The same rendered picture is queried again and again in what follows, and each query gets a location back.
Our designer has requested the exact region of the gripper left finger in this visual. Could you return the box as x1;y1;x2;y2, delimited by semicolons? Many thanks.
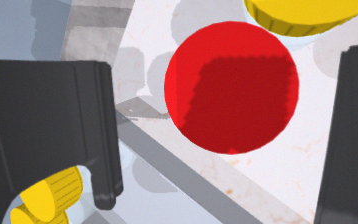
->
0;59;124;224

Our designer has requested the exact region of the grey tray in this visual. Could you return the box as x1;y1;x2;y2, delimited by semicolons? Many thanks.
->
82;109;263;224

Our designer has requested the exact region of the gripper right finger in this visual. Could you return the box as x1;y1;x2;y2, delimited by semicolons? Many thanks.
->
313;45;358;224

